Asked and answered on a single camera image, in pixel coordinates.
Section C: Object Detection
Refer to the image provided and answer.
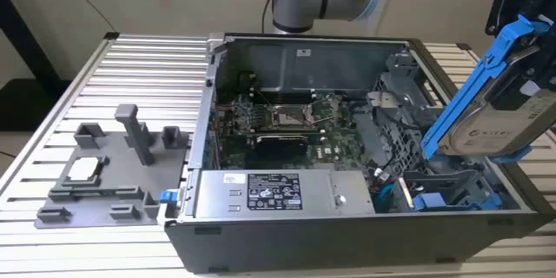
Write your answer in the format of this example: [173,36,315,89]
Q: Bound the black furniture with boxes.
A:
[0,0,73,133]

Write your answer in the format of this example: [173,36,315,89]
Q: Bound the thin black wall cable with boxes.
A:
[58,0,118,35]

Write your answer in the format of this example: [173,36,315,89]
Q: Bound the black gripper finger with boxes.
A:
[489,22,556,112]

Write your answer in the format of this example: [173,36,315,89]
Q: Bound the blue data cable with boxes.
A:
[374,183,394,212]

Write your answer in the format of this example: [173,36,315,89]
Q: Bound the silver CPU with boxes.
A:
[62,157,109,183]

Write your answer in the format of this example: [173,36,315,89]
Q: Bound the green motherboard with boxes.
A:
[214,90,374,171]

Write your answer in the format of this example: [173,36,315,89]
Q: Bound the CPU socket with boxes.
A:
[263,104,317,129]

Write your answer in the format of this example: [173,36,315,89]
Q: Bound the black disk wire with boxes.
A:
[373,147,419,178]
[370,107,426,137]

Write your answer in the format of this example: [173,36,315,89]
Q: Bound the silver power supply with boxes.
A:
[193,169,377,219]

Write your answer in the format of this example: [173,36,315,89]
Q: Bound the grey parts rack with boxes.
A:
[33,104,191,229]

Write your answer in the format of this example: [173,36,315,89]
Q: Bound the black open PC case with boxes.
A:
[162,32,556,274]

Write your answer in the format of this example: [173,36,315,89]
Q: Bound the black graphics card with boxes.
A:
[245,131,322,167]

